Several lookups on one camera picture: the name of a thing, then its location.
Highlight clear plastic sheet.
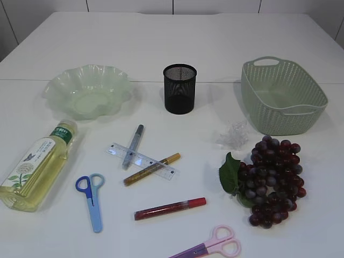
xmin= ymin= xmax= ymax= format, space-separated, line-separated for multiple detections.
xmin=216 ymin=120 xmax=249 ymax=150

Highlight green ruffled glass plate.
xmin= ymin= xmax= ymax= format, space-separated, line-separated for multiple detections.
xmin=43 ymin=64 xmax=132 ymax=120

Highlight yellow tea drink bottle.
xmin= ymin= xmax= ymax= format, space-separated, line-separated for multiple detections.
xmin=1 ymin=120 xmax=77 ymax=212

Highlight black mesh pen holder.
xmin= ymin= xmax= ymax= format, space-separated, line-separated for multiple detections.
xmin=163 ymin=63 xmax=197 ymax=114

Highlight silver glitter marker pen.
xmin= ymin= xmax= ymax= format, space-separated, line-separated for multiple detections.
xmin=122 ymin=124 xmax=144 ymax=170

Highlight green plastic woven basket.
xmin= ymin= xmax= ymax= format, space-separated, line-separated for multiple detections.
xmin=241 ymin=56 xmax=328 ymax=136

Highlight red glitter marker pen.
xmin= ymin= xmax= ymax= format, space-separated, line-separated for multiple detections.
xmin=134 ymin=197 xmax=207 ymax=221

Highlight purple artificial grape bunch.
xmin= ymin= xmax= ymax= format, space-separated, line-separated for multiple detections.
xmin=219 ymin=135 xmax=306 ymax=228

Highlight pink purple safety scissors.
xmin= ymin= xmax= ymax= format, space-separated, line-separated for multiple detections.
xmin=172 ymin=225 xmax=241 ymax=258

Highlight clear plastic ruler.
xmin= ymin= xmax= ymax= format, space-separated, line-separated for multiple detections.
xmin=106 ymin=142 xmax=180 ymax=181

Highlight gold glitter marker pen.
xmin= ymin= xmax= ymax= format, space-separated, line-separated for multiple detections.
xmin=123 ymin=153 xmax=181 ymax=187

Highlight blue safety scissors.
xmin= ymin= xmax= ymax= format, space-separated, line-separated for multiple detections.
xmin=75 ymin=173 xmax=105 ymax=233

